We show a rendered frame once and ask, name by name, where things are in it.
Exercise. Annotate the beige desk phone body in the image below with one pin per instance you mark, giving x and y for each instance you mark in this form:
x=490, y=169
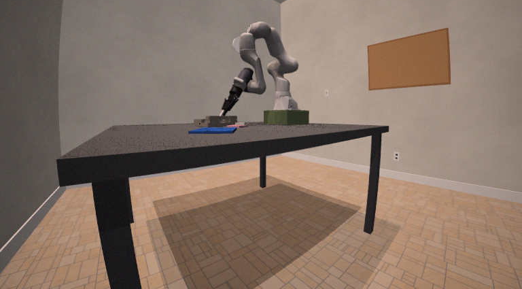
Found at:
x=213, y=123

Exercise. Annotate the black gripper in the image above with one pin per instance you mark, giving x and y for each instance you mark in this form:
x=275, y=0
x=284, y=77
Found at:
x=233, y=98

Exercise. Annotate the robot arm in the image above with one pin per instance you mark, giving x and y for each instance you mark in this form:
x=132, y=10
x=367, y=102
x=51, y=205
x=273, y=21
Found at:
x=285, y=64

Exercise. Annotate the blue flat rectangular pad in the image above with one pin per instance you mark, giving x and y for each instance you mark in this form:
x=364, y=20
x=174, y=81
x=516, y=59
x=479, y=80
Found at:
x=213, y=130

